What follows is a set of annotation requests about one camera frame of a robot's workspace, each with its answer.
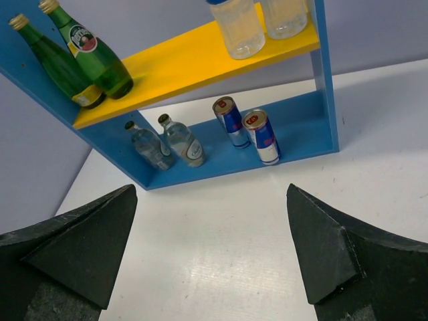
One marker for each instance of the left clear water bottle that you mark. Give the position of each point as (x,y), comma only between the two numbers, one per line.
(239,25)

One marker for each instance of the right clear water bottle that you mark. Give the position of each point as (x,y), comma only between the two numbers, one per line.
(284,18)

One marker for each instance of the clear water bottle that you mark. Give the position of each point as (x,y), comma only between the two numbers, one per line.
(284,18)
(239,25)

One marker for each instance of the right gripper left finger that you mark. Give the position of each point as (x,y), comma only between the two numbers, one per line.
(65,268)

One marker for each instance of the Red Bull can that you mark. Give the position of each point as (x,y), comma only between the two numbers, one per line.
(227,113)
(261,133)

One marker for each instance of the green Perrier bottle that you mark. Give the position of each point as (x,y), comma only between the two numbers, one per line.
(96,59)
(60,65)

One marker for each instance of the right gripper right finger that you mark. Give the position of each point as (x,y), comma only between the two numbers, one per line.
(352,270)

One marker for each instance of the clear glass bottle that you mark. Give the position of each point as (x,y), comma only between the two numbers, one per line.
(149,146)
(182,141)

